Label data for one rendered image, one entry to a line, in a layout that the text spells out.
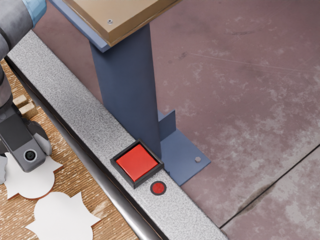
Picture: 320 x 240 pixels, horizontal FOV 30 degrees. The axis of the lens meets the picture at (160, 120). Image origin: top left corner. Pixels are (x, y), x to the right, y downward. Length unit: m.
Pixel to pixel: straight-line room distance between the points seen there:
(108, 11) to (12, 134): 0.49
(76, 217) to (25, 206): 0.10
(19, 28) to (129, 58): 0.68
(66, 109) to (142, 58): 0.44
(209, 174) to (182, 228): 1.09
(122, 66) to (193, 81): 0.82
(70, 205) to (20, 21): 0.36
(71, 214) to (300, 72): 1.55
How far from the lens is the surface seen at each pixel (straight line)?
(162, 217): 1.12
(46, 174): 1.15
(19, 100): 1.24
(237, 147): 2.25
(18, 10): 0.97
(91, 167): 1.18
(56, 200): 1.13
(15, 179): 1.16
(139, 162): 1.16
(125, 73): 1.66
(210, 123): 2.30
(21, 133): 1.03
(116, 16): 1.40
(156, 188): 1.15
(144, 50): 1.63
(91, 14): 1.42
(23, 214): 1.14
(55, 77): 1.32
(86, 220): 1.10
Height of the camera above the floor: 1.94
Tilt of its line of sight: 57 degrees down
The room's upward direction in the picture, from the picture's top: 5 degrees counter-clockwise
